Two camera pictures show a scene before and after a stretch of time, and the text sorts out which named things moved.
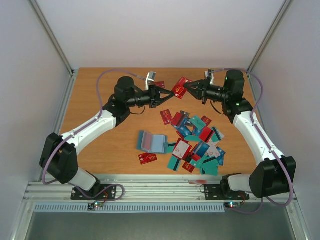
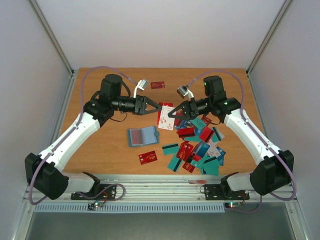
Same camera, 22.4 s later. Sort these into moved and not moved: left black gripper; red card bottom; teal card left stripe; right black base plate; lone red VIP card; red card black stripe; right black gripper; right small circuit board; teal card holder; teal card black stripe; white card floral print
Moved: right black gripper; left black gripper; white card floral print; teal card holder
Not moved: red card black stripe; right small circuit board; teal card black stripe; lone red VIP card; right black base plate; red card bottom; teal card left stripe
